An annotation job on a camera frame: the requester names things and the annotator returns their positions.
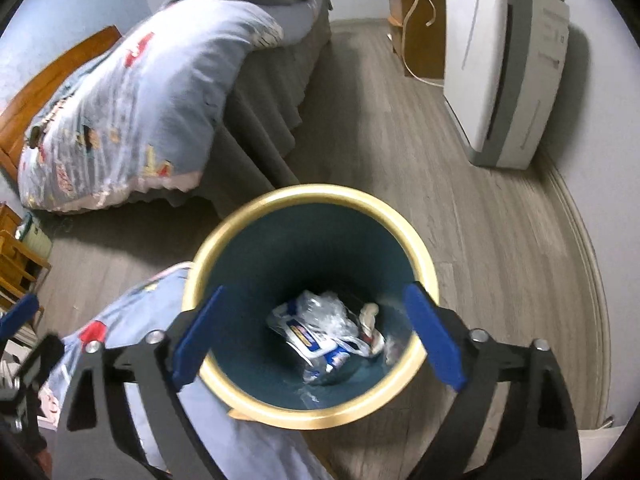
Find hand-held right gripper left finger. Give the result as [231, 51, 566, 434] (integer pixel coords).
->
[52, 285, 226, 480]

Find white cable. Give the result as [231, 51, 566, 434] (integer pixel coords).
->
[402, 0, 446, 89]

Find white air purifier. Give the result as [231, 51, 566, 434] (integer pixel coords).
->
[442, 0, 571, 170]

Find bed with grey skirt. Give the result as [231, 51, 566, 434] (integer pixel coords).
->
[165, 0, 334, 221]

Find teal bin with yellow rim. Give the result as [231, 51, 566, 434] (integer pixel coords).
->
[181, 184, 441, 431]

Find crumpled plastic wrappers in bin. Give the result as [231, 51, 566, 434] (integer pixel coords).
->
[266, 291, 386, 386]

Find wooden nightstand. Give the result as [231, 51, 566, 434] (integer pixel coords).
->
[387, 0, 447, 81]

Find wooden headboard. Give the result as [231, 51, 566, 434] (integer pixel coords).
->
[0, 26, 124, 181]

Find wooden chair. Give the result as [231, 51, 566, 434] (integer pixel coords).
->
[0, 202, 53, 311]

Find white plastic wrapper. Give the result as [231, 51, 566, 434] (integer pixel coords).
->
[359, 302, 387, 357]

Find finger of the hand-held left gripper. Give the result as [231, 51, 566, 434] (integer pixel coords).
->
[0, 294, 40, 342]
[19, 332, 66, 397]

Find green container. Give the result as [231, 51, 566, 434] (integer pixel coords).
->
[15, 212, 53, 257]

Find printed blue quilt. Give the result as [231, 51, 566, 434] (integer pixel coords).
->
[17, 0, 331, 213]

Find printed blue blanket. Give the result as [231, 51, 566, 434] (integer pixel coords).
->
[40, 262, 336, 480]

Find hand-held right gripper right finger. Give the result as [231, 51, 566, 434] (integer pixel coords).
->
[403, 283, 584, 480]

